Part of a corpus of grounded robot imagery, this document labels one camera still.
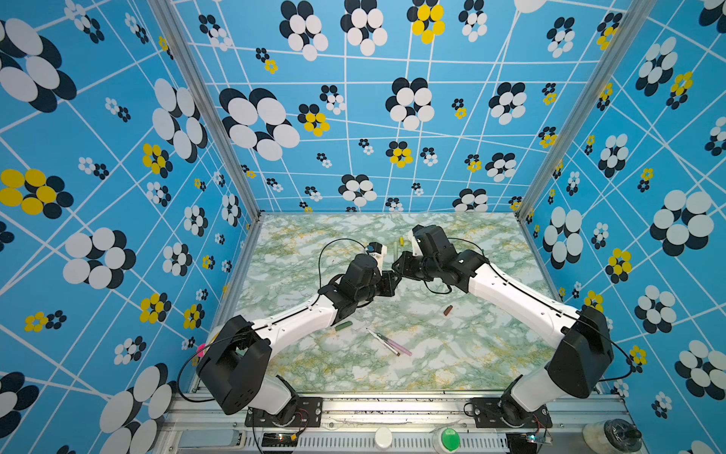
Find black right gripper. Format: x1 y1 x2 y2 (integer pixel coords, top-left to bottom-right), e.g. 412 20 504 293
389 252 442 282

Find dark green pen cap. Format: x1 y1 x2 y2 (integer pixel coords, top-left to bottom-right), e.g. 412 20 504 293
335 321 353 331

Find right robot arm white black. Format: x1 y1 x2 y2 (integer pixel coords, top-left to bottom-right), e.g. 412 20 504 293
393 225 614 426

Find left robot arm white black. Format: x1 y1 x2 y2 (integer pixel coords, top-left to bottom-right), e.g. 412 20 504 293
197 253 402 418

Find pink pen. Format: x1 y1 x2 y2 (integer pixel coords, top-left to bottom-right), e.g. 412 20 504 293
377 333 412 357

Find white grey pen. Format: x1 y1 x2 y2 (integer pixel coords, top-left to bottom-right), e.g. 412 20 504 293
366 327 401 357

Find white round button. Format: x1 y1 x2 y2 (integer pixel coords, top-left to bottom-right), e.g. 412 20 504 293
374 427 393 450

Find green push button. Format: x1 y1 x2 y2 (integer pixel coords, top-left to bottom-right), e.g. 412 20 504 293
432 427 461 454

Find plush toy with glasses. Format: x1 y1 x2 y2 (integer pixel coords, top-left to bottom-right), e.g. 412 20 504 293
191 344 206 367

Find tape roll spool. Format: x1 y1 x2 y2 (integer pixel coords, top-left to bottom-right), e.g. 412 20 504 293
582 419 643 454

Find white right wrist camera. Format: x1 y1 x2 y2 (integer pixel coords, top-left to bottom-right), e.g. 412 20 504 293
408 231 424 257

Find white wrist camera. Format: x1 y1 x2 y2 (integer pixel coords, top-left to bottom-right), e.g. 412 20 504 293
366 241 388 263
408 231 424 257

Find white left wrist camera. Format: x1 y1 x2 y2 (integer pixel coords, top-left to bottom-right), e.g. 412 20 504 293
366 241 388 263

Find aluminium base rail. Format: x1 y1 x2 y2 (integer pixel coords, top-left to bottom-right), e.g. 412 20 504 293
152 392 640 453

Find aluminium corner post right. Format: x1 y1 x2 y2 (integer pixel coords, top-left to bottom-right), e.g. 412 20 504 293
516 0 657 225

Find aluminium corner post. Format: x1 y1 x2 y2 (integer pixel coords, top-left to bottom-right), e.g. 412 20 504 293
516 0 657 225
149 0 261 226

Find aluminium corner post left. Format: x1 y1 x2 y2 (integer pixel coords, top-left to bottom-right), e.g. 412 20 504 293
149 0 261 226

